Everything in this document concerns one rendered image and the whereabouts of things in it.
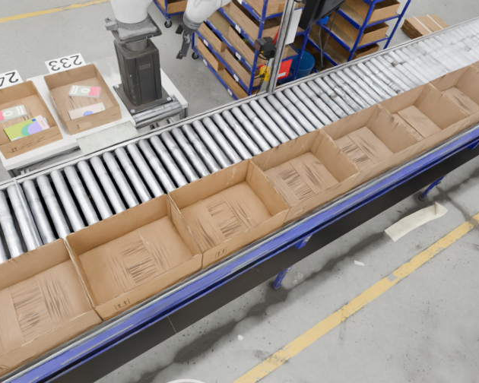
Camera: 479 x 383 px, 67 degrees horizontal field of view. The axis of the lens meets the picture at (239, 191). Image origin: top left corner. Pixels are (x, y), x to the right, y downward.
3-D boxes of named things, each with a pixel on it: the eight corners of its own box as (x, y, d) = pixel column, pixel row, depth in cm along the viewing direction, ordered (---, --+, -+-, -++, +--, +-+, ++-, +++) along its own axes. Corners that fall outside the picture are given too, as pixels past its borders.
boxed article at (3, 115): (-9, 115, 189) (-10, 112, 188) (24, 106, 195) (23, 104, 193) (-6, 125, 186) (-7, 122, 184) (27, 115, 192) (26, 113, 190)
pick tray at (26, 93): (38, 93, 202) (31, 79, 194) (64, 138, 187) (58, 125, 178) (-18, 111, 191) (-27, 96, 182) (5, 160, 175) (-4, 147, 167)
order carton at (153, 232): (169, 213, 155) (166, 191, 141) (201, 270, 142) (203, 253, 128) (76, 255, 140) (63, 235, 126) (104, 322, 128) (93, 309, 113)
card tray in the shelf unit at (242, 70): (223, 58, 304) (224, 47, 295) (253, 49, 315) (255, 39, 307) (249, 87, 287) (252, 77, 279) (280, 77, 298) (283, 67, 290)
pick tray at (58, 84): (97, 77, 215) (93, 62, 207) (122, 118, 199) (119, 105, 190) (48, 90, 204) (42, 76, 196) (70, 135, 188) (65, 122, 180)
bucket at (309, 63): (268, 79, 348) (274, 53, 324) (294, 71, 359) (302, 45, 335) (287, 99, 335) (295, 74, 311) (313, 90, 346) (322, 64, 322)
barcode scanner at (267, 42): (249, 54, 204) (255, 37, 196) (266, 52, 210) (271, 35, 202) (256, 61, 201) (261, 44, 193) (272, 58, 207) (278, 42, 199)
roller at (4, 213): (4, 191, 171) (0, 186, 167) (36, 284, 150) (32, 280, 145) (-7, 196, 170) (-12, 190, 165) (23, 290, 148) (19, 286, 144)
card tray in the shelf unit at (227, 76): (222, 77, 320) (223, 68, 312) (250, 68, 332) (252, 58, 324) (247, 106, 304) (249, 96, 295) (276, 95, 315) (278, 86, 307)
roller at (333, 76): (325, 77, 247) (331, 75, 249) (377, 127, 225) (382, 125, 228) (328, 71, 243) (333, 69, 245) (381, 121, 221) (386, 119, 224)
